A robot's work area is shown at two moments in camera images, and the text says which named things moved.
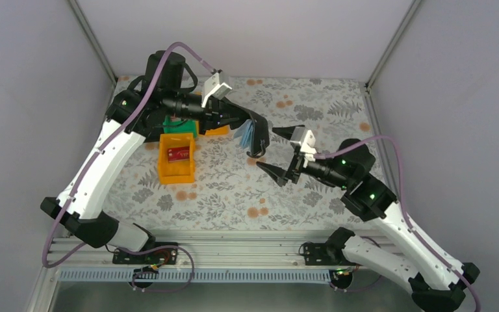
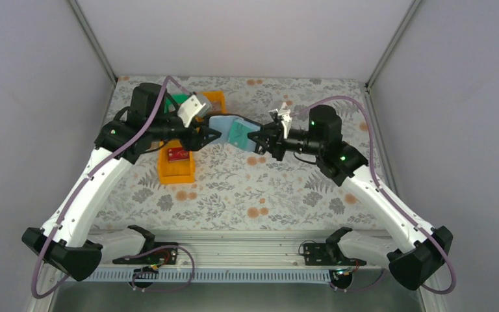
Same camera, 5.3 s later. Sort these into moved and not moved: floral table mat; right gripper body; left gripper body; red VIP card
Moved: right gripper body; left gripper body
Not moved: red VIP card; floral table mat
